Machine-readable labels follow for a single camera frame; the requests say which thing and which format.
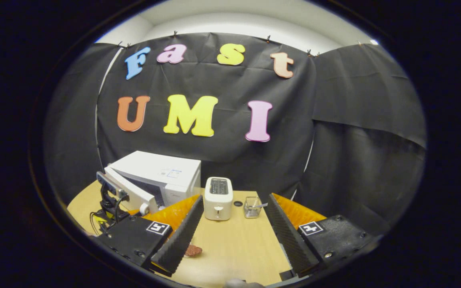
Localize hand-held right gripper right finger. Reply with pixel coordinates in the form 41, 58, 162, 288
268, 192, 378, 278

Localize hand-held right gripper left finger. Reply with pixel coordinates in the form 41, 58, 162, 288
96, 194, 205, 277

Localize white microwave oven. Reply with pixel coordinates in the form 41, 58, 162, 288
96, 150, 202, 216

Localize cream toaster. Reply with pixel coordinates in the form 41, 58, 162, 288
204, 177, 234, 221

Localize metal wire holder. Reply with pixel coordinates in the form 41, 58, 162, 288
243, 196, 263, 219

